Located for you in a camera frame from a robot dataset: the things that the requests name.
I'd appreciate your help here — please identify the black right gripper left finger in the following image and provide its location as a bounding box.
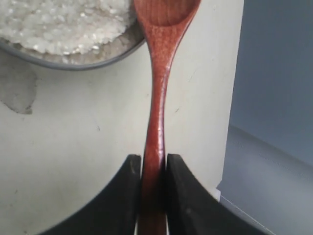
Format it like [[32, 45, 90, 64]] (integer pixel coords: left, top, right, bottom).
[[42, 155, 141, 235]]

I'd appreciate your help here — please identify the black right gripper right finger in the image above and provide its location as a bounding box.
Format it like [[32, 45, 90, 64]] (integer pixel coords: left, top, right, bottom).
[[165, 154, 264, 235]]

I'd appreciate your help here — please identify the steel bowl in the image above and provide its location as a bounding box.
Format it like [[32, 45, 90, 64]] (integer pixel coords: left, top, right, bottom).
[[0, 37, 145, 71]]

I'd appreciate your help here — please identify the reddish wooden spoon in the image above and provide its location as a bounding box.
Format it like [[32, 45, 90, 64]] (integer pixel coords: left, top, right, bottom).
[[134, 0, 201, 235]]

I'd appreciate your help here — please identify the clear tape patch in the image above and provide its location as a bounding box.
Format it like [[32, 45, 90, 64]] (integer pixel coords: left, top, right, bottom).
[[0, 63, 37, 115]]

